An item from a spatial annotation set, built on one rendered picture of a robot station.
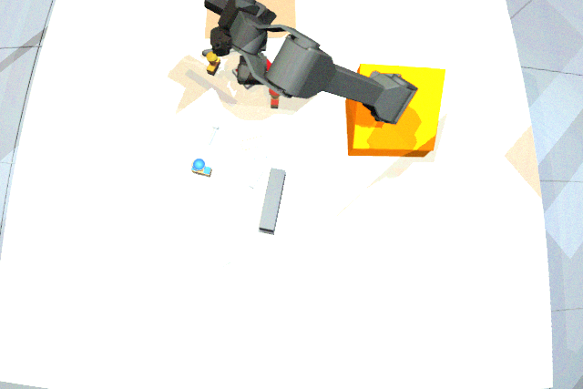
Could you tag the blue rubber stamp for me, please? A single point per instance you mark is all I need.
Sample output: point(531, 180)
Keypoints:
point(200, 168)

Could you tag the yellow rubber stamp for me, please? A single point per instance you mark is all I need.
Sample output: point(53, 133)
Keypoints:
point(214, 62)

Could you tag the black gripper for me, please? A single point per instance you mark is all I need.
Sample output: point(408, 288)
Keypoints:
point(244, 75)

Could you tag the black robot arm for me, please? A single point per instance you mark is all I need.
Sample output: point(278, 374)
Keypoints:
point(300, 68)

